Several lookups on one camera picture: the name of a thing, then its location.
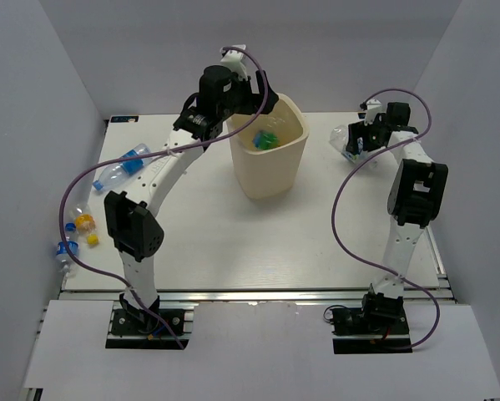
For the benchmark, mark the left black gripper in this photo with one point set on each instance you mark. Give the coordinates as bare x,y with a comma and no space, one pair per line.
252,101

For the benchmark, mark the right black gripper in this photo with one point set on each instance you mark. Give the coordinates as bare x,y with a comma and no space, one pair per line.
356,130

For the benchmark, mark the clear bottle green white label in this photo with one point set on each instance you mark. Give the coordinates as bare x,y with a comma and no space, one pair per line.
354,141

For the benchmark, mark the green plastic bottle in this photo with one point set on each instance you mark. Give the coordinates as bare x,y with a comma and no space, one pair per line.
269,141

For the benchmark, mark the clear bottle yellow label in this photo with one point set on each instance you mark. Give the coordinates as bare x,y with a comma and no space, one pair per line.
82,217

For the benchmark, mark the small bottle blue label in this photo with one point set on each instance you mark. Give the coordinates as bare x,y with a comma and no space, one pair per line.
67,248

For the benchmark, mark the clear bottle blue label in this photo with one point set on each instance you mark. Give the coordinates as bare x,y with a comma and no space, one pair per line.
257,139
116,174

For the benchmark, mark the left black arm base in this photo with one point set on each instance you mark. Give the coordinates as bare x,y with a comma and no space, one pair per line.
125,332

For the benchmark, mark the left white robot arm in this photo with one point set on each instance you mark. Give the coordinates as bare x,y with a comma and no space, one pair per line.
131,214

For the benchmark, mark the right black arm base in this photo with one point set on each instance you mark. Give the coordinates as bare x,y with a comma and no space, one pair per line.
373,328

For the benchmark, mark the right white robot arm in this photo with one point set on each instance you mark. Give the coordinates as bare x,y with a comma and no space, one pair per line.
414,200

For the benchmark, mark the cream plastic bin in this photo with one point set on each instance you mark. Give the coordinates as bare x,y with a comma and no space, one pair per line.
266,173

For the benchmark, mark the black logo sticker left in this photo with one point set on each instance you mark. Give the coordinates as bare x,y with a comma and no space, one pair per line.
123,119

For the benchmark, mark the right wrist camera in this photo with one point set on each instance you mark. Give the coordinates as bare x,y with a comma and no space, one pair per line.
371,107

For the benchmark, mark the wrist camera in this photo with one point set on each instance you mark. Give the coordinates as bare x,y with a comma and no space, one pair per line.
371,107
235,62

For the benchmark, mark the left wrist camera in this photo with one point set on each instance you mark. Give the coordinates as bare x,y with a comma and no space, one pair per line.
235,62

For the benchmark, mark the aluminium front rail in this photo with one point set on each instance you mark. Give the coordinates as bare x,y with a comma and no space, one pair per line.
228,296

